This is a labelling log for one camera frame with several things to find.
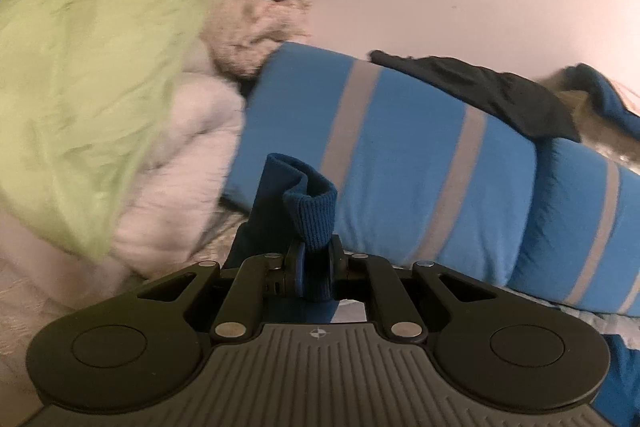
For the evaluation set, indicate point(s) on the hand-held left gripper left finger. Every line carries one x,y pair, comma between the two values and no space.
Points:
299,268

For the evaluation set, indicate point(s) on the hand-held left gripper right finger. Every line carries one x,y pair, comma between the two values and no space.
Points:
336,268

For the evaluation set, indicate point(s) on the dark blue sweatshirt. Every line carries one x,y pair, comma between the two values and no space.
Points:
305,212

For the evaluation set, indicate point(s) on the blue grey-striped pillow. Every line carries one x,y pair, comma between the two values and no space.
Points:
565,232
410,157

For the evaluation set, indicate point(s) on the white quilted comforter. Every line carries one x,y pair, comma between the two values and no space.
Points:
180,147

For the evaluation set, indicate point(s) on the black garment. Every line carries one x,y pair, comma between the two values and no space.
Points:
495,94

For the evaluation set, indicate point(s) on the beige fleece blanket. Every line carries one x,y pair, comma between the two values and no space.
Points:
245,27

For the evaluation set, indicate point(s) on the light green blanket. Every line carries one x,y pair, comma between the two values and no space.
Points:
85,57

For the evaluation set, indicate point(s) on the dark blue cloth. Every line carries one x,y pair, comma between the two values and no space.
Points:
607,99

